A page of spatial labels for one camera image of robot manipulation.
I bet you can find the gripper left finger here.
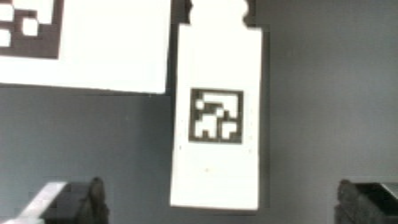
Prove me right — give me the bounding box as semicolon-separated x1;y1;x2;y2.
14;178;110;224

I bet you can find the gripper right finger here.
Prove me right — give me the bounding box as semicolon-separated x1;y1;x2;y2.
334;179;398;224

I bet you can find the white sheet with tags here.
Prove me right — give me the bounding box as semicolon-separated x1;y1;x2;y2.
0;0;170;94

